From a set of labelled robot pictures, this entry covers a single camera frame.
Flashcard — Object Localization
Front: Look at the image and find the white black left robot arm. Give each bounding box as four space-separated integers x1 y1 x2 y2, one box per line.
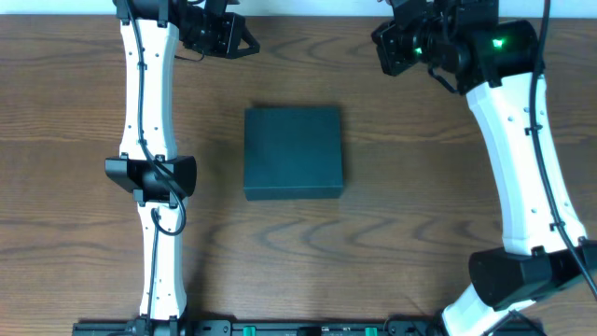
104 0 259 335

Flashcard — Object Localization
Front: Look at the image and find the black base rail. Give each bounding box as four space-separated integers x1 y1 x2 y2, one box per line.
72 318 431 336

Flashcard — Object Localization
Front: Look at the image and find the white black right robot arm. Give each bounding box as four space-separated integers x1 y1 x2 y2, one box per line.
371 0 596 335

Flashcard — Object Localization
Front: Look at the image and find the dark green box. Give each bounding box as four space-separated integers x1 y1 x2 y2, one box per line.
243 107 344 201

